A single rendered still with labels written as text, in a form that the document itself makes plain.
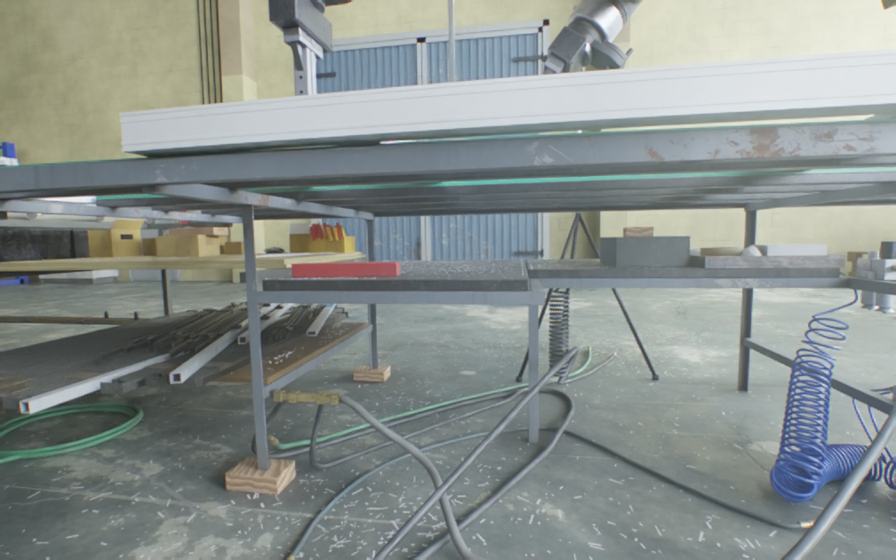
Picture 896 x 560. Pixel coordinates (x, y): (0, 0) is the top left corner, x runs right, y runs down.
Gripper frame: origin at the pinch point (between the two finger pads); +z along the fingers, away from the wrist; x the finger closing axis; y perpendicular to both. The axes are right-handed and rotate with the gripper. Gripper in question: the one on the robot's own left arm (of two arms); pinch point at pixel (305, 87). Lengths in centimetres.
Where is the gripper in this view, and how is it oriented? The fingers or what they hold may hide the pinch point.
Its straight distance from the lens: 85.5
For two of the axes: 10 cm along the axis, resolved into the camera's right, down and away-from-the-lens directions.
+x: -1.9, 0.9, -9.8
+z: 0.2, 10.0, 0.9
